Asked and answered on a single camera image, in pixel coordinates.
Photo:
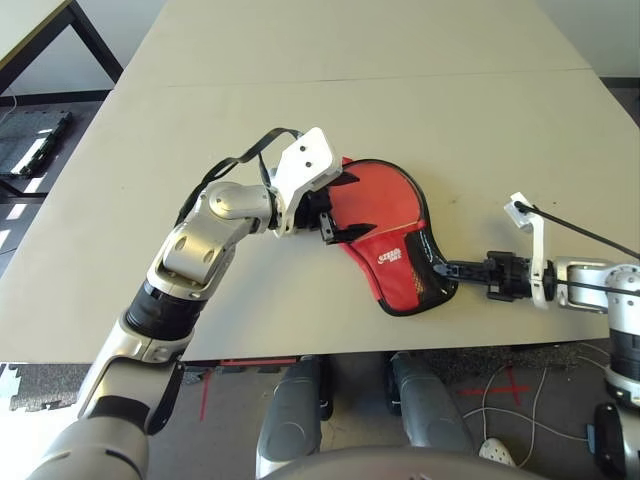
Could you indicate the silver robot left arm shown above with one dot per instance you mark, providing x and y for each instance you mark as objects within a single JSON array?
[{"x": 195, "y": 250}]

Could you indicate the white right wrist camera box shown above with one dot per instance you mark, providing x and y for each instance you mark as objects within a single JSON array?
[{"x": 539, "y": 260}]

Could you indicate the side table with black frame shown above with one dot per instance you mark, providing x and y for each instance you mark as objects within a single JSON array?
[{"x": 30, "y": 30}]

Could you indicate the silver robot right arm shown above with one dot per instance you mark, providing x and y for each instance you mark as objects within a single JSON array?
[{"x": 590, "y": 280}]

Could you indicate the grey robot leg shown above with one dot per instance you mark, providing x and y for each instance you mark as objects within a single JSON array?
[
  {"x": 292, "y": 415},
  {"x": 430, "y": 405}
]

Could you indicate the grey robot torso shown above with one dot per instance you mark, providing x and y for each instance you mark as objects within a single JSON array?
[{"x": 390, "y": 467}]

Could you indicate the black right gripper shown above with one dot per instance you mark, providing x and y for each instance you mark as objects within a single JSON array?
[{"x": 510, "y": 275}]

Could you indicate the blue grey foot pedal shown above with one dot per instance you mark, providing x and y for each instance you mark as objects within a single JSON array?
[{"x": 590, "y": 432}]

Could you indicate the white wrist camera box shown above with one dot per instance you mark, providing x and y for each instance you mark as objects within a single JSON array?
[
  {"x": 310, "y": 165},
  {"x": 539, "y": 260}
]

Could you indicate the speckled black rubber mat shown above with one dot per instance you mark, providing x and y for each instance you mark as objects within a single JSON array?
[
  {"x": 500, "y": 355},
  {"x": 45, "y": 387}
]

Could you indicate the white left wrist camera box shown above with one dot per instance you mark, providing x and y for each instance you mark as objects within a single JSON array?
[{"x": 310, "y": 165}]

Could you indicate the red black paddle case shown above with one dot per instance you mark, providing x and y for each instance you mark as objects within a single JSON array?
[{"x": 395, "y": 280}]

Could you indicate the grey robot right leg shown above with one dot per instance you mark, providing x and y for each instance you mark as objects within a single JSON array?
[{"x": 430, "y": 405}]

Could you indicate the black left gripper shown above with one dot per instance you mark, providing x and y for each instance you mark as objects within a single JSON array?
[{"x": 315, "y": 212}]

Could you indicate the white perforated clog shoe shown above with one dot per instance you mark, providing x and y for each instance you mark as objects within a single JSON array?
[{"x": 497, "y": 452}]

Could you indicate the grey robot left leg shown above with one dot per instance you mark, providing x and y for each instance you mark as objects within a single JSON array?
[{"x": 292, "y": 415}]

